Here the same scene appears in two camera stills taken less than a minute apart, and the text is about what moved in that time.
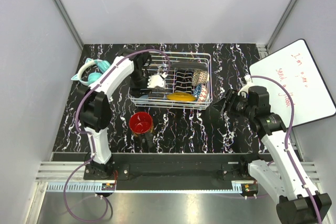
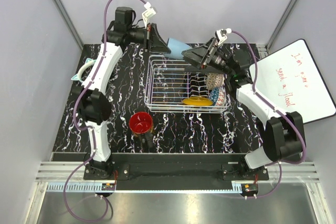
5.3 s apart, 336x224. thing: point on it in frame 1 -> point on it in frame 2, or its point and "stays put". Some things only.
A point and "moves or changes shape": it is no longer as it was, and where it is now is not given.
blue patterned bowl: x=197 y=91 -> x=214 y=94
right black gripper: x=232 y=97 -> x=198 y=56
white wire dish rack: x=178 y=80 moves or changes shape
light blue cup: x=143 y=98 -> x=176 y=48
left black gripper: x=136 y=91 -> x=153 y=41
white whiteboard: x=294 y=67 stays put
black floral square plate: x=188 y=66 -> x=191 y=68
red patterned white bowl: x=200 y=76 -> x=214 y=80
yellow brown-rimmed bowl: x=181 y=97 -> x=198 y=100
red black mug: x=141 y=126 stays put
